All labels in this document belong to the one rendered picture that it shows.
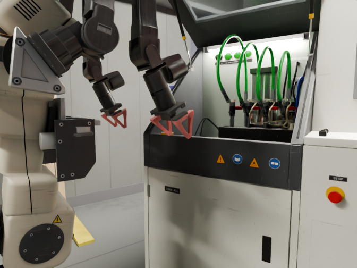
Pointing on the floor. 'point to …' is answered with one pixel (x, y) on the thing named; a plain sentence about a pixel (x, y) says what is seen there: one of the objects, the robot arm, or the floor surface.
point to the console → (345, 241)
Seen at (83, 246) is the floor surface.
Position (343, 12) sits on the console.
